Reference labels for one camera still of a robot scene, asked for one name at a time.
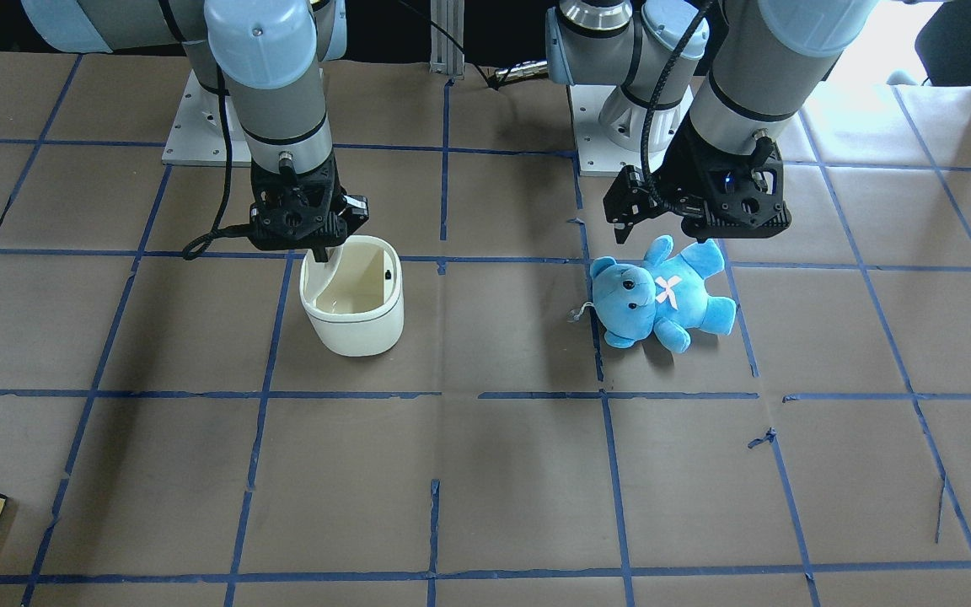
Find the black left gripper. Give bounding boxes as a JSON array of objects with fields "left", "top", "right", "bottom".
[{"left": 604, "top": 119, "right": 792, "bottom": 242}]

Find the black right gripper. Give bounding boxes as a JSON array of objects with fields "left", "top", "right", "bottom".
[{"left": 248, "top": 153, "right": 367, "bottom": 264}]

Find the white trash can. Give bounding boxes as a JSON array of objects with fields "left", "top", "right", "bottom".
[{"left": 299, "top": 235, "right": 404, "bottom": 357}]

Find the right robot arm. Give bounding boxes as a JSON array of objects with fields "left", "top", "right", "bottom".
[{"left": 23, "top": 1, "right": 367, "bottom": 264}]

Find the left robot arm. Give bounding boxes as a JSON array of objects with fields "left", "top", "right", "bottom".
[{"left": 545, "top": 1, "right": 875, "bottom": 244}]

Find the blue teddy bear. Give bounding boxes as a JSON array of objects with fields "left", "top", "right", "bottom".
[{"left": 569, "top": 235, "right": 737, "bottom": 353}]

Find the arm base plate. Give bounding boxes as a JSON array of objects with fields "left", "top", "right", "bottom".
[
  {"left": 568, "top": 78, "right": 704, "bottom": 177},
  {"left": 162, "top": 73, "right": 227, "bottom": 168}
]

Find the aluminium frame post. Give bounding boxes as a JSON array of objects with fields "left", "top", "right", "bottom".
[{"left": 429, "top": 0, "right": 465, "bottom": 80}]

